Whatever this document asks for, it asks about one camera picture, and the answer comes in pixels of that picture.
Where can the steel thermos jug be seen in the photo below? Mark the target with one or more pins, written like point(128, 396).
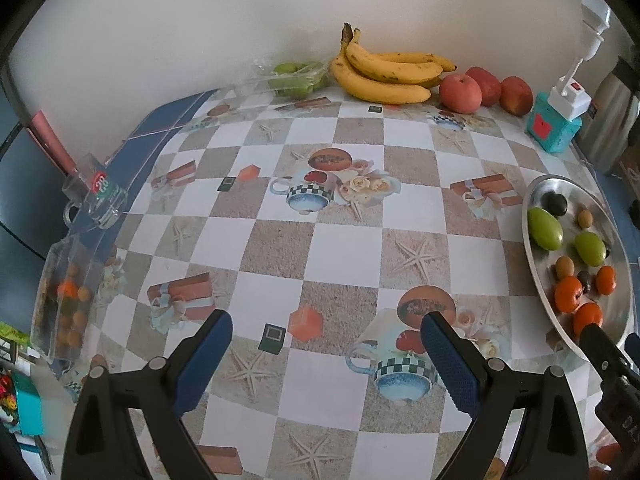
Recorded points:
point(611, 124)

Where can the white switch lamp socket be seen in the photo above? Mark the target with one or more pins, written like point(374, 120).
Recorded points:
point(568, 97)

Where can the dark plum in tray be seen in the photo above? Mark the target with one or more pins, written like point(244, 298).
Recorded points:
point(555, 203)

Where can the red orange apple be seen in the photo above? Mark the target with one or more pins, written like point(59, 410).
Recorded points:
point(516, 96)

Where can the clear glass mug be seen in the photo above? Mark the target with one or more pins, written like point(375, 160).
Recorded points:
point(91, 190)

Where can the yellow banana bunch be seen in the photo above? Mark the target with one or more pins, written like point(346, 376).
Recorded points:
point(393, 78)

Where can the dark red apple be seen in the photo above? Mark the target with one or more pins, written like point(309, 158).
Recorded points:
point(490, 87)

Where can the bag of green fruits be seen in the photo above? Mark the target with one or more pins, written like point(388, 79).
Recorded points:
point(293, 80)

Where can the small tan longan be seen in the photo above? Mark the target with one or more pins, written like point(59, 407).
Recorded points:
point(585, 219)

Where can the brown longan fruit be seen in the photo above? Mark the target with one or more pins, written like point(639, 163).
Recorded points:
point(564, 267)

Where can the teal plastic box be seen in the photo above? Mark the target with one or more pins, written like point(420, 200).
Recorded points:
point(550, 129)

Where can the clear plastic fruit box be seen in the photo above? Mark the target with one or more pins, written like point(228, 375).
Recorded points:
point(74, 288)

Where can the pink red apple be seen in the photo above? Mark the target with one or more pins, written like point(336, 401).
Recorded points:
point(460, 93)

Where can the steel round tray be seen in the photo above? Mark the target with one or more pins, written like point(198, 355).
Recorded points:
point(618, 309)

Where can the checkered vinyl tablecloth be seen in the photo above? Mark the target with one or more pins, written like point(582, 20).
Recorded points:
point(308, 227)

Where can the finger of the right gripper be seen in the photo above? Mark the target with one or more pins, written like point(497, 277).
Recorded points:
point(618, 409)

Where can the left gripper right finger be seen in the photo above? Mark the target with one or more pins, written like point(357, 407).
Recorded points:
point(550, 443)

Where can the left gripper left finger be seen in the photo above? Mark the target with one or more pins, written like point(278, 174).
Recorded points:
point(102, 443)

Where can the dark cherry with stem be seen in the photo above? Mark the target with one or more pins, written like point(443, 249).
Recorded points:
point(585, 279)

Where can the blue table cloth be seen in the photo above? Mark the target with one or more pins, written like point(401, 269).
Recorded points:
point(132, 162)

